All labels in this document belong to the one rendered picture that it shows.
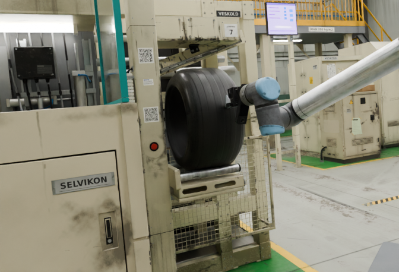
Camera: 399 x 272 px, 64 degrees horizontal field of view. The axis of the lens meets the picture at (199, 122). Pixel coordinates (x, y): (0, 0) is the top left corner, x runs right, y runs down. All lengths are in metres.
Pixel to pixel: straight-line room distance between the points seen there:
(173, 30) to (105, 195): 1.29
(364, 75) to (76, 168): 0.93
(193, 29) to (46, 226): 1.45
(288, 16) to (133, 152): 5.33
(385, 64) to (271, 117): 0.40
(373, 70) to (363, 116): 5.34
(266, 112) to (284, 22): 4.79
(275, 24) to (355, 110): 2.11
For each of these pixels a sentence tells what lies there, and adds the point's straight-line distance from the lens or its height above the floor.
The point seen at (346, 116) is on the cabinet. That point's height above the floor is 0.85.
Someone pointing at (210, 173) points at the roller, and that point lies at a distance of 1.65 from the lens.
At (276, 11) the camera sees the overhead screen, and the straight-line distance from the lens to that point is 5.91.
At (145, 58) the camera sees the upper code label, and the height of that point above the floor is 1.50.
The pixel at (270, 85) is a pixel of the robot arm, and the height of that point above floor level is 1.30.
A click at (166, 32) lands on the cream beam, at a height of 1.68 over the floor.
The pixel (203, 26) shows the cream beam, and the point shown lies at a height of 1.72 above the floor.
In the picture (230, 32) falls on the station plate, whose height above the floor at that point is 1.69.
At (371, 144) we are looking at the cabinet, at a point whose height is 0.27.
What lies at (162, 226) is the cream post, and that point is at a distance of 1.72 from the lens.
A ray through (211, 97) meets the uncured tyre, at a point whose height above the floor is 1.28.
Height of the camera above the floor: 1.25
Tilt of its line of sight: 3 degrees down
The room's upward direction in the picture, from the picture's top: 5 degrees counter-clockwise
